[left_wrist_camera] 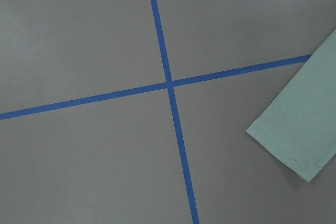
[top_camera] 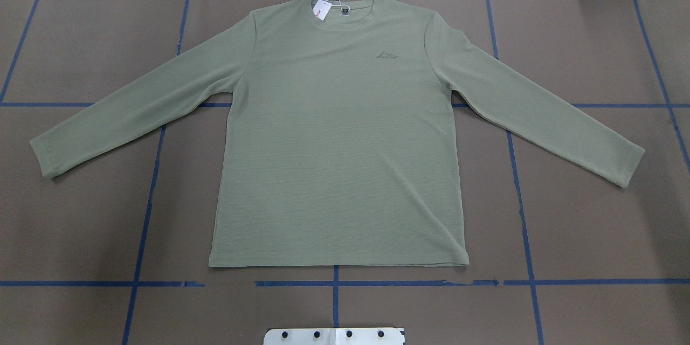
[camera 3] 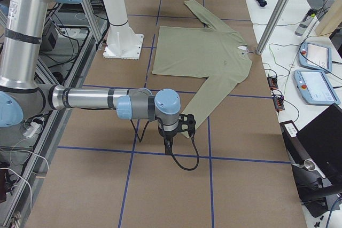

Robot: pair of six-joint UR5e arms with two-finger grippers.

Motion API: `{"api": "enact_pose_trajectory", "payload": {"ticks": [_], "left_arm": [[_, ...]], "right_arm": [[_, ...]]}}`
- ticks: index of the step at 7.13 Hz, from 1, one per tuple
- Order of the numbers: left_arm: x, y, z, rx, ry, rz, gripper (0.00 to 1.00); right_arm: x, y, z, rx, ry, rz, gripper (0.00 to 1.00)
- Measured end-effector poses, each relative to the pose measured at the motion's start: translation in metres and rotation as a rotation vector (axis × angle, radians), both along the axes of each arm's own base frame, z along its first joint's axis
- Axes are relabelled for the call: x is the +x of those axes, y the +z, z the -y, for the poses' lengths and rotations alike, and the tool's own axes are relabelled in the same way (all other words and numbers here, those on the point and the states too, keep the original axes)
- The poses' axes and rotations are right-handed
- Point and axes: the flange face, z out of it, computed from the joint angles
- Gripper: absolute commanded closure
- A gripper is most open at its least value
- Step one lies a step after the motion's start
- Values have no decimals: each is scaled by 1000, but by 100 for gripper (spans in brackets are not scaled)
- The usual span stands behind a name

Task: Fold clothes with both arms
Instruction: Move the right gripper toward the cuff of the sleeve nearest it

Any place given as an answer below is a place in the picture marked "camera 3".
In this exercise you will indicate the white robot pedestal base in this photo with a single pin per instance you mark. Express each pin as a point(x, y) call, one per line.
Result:
point(122, 42)

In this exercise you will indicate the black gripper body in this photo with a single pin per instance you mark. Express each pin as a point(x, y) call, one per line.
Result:
point(168, 134)

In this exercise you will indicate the wooden board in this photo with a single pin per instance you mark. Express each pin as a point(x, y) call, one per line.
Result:
point(331, 20)

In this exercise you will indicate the aluminium frame rail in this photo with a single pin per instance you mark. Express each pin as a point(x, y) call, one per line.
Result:
point(44, 139)

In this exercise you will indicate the white power adapter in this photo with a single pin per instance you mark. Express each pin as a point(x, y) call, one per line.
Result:
point(34, 127)

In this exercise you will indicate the white paper hang tag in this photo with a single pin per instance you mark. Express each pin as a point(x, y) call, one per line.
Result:
point(243, 48)

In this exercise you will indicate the black monitor with stand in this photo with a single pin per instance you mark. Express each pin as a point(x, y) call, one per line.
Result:
point(317, 161)

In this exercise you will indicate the upper orange black connector box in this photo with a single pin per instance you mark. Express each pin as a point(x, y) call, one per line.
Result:
point(272, 82)

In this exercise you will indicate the grey box under table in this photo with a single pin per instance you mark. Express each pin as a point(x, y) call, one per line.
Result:
point(49, 37)

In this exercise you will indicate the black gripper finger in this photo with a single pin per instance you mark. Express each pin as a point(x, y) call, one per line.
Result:
point(166, 146)
point(170, 147)

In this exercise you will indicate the lower teach pendant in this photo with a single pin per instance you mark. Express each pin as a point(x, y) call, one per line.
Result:
point(315, 88)

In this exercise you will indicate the aluminium frame post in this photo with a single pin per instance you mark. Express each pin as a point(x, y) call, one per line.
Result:
point(271, 25)

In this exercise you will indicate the clear plastic bottle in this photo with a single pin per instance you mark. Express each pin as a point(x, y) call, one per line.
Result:
point(305, 22)

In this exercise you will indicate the olive green long-sleeve shirt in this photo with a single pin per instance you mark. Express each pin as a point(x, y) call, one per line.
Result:
point(209, 52)

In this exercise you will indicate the lower orange black connector box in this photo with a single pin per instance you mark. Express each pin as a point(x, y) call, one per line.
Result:
point(278, 101)

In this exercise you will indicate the black labelled box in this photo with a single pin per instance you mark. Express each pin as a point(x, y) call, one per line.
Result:
point(289, 131)

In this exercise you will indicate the upper teach pendant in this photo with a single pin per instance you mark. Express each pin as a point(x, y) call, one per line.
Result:
point(315, 56)

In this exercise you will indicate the orange black connector box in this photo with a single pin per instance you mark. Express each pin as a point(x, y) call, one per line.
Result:
point(272, 82)
point(278, 101)

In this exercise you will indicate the teach pendant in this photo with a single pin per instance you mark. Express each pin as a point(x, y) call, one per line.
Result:
point(315, 56)
point(315, 88)

